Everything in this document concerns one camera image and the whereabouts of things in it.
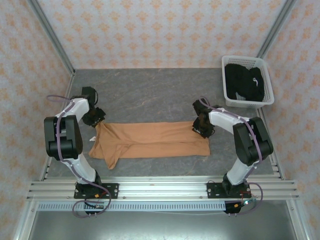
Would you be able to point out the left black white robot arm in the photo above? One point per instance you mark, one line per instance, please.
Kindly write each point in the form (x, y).
(67, 140)

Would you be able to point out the grey metal sheet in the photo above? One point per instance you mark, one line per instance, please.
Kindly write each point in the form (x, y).
(162, 227)

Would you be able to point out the aluminium frame post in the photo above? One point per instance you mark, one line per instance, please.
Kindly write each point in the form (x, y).
(53, 37)
(275, 27)

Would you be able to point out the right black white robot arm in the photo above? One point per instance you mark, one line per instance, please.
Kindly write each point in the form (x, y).
(252, 142)

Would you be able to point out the black t-shirt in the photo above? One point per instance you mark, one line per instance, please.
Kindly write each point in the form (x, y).
(242, 80)

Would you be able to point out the aluminium mounting rail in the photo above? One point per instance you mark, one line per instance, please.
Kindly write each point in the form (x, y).
(162, 190)

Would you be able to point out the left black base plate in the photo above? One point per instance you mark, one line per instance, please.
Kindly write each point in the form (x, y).
(112, 191)

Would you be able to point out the white plastic laundry basket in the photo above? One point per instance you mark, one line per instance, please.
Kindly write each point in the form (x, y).
(268, 82)

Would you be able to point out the orange cartoon print t-shirt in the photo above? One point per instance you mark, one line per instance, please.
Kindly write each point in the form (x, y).
(162, 140)

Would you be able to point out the small circuit board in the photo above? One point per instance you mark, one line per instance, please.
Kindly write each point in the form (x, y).
(96, 206)
(246, 202)

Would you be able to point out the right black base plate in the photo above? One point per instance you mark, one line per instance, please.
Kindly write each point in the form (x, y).
(213, 191)

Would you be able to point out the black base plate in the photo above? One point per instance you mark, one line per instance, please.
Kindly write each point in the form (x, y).
(213, 191)
(112, 191)

